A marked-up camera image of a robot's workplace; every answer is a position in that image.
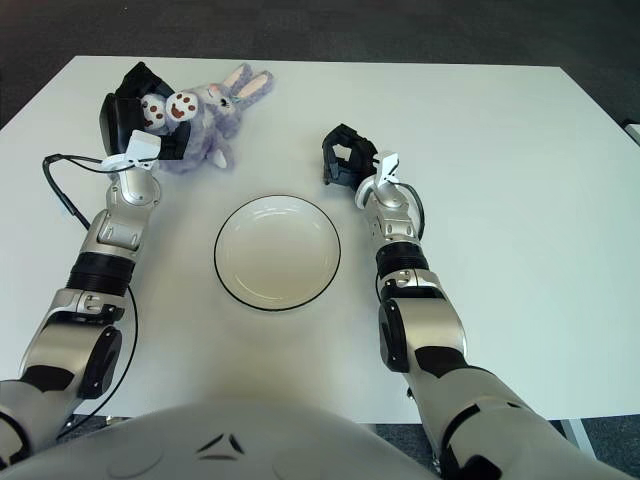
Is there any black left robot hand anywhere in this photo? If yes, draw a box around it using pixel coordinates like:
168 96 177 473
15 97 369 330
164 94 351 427
98 61 194 171

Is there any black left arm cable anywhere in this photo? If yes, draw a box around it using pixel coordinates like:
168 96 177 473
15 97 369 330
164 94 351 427
42 152 140 444

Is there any white table leg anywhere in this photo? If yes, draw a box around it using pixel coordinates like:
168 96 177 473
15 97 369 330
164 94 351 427
557 417 601 464

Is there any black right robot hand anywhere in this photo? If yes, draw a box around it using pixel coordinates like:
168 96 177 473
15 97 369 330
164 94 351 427
321 123 401 189

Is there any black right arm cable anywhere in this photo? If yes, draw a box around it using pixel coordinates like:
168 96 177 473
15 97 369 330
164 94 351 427
394 180 426 241

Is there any white plate with black rim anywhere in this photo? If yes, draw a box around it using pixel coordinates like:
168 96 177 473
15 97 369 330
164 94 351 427
214 194 343 314

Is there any grey robot torso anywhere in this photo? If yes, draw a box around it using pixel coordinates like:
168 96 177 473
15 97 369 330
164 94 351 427
0 397 436 480

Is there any purple plush bunny doll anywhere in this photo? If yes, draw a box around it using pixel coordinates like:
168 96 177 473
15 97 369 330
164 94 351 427
139 62 276 175

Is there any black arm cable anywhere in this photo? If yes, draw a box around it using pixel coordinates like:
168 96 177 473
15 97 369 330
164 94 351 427
394 180 426 241
42 152 140 444

